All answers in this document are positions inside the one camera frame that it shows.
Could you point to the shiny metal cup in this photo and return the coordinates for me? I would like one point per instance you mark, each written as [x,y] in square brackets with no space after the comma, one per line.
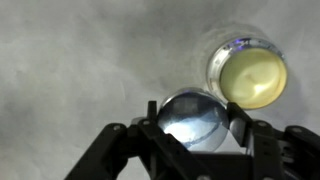
[193,120]

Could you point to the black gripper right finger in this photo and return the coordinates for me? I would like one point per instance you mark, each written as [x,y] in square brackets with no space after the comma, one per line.
[240,123]

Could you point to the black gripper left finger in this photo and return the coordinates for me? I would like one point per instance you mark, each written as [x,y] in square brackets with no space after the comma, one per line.
[151,110]

